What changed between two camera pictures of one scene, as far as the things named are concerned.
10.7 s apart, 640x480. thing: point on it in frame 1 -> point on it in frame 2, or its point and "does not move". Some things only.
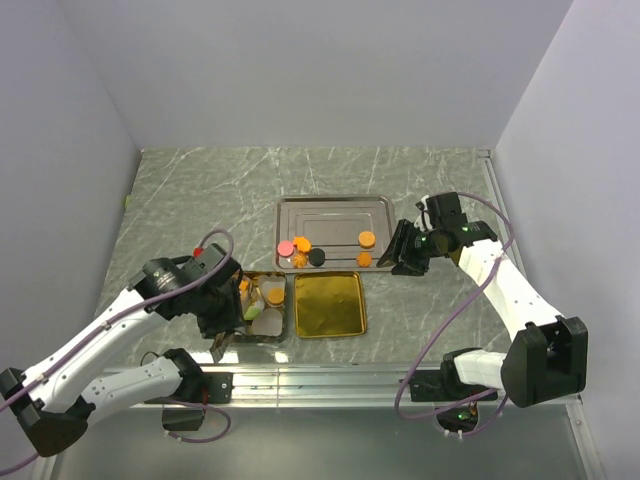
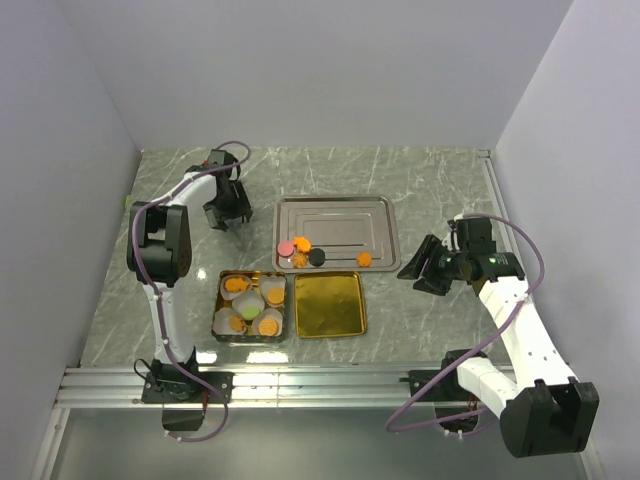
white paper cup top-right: (272, 289) does not move
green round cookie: (251, 313) does not move
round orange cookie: (275, 295) does not move
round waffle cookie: (366, 239) -> (268, 327)
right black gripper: (402, 235) -> (431, 249)
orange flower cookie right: (364, 259) does not move
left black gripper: (231, 318) -> (240, 208)
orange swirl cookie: (300, 260) does not move
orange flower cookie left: (302, 244) does not move
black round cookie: (316, 256) does not move
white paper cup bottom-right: (268, 323) does not move
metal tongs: (222, 339) -> (243, 245)
